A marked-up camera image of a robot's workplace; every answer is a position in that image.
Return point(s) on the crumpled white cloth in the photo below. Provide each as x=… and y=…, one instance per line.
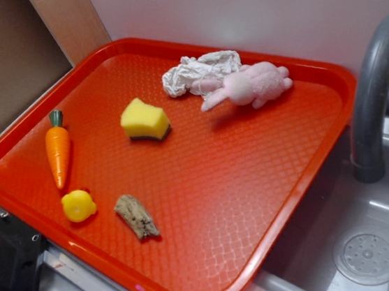
x=211, y=66

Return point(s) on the red plastic tray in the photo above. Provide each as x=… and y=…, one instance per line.
x=220, y=186

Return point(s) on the grey toy sink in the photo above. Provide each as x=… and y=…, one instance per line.
x=338, y=237

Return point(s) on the pink plush bunny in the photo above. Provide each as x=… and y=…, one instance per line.
x=255, y=85

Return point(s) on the brown cardboard panel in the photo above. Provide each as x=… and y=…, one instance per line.
x=40, y=41

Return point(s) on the yellow rubber duck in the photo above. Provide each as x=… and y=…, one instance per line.
x=78, y=205

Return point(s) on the brown wood chip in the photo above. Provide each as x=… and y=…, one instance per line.
x=136, y=217

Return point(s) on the grey toy faucet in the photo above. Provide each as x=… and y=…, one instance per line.
x=370, y=106

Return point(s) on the yellow sponge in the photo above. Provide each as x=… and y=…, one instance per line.
x=141, y=120

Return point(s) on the orange toy carrot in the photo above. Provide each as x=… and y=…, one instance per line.
x=58, y=148

